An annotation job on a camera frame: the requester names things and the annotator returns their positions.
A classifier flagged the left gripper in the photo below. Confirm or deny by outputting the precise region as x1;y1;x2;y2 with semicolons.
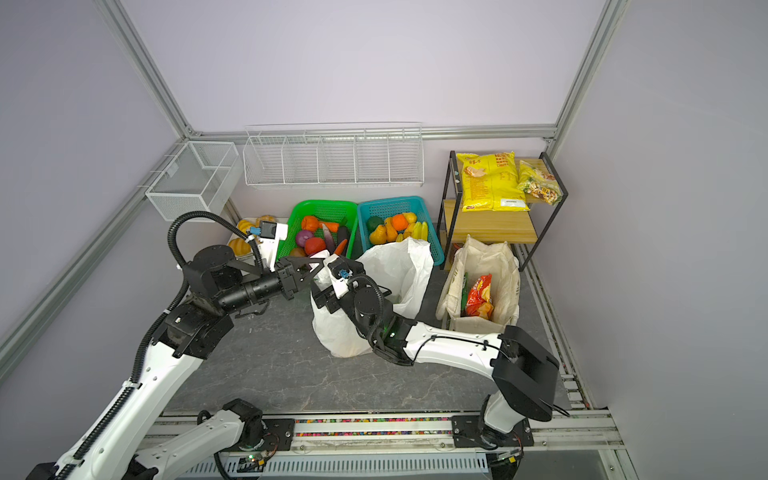
218;255;326;315

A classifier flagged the white plastic grocery bag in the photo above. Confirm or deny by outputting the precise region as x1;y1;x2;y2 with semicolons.
311;239;434;366

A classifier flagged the green Fox's candy bag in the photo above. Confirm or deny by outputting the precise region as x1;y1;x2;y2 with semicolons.
459;273;471;316

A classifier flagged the red Lays chips bag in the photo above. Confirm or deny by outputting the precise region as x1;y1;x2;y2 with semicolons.
466;274;494;320

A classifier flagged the canvas tote bag floral print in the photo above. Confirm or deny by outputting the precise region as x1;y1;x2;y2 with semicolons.
436;237;520;334

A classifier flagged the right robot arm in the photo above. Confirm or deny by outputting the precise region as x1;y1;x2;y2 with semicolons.
311;256;560;450

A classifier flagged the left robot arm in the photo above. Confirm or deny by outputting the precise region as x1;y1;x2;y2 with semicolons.
28;211;323;479

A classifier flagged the red tomato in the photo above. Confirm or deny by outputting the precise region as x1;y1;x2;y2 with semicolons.
304;237;326;257

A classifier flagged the purple onion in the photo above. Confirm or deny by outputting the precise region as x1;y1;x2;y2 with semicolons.
295;229;314;248

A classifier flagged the orange carrot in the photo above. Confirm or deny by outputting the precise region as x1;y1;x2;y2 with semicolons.
334;239;349;256

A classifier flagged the white bread tray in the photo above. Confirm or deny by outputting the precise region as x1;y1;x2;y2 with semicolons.
228;215;288;270

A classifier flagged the croissant bread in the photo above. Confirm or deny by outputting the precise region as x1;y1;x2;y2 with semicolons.
228;238;252;257

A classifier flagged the green plastic basket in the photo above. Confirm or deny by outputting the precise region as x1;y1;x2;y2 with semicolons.
278;200;358;258

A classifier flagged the yellow pear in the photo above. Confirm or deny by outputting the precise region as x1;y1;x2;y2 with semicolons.
369;224;388;246

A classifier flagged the green avocado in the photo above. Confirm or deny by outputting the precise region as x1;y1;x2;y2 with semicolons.
366;216;384;232

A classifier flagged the teal plastic basket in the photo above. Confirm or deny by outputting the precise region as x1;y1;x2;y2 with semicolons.
358;196;445;266

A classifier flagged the small white mesh basket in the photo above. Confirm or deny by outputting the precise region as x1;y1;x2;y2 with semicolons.
146;141;244;221

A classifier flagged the black wooden shelf rack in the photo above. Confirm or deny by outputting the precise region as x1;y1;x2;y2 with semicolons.
436;151;569;271

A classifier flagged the large yellow chips bag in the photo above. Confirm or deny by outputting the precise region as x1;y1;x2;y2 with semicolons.
456;152;529;212

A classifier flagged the small yellow snack bag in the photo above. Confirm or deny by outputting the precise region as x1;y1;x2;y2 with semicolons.
518;160;563;206

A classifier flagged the long white wire basket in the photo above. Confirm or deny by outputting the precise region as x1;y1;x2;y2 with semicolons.
242;122;425;188

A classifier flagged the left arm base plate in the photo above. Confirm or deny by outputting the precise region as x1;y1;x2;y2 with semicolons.
224;417;296;453

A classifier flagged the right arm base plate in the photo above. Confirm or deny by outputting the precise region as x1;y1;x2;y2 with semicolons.
451;414;534;450

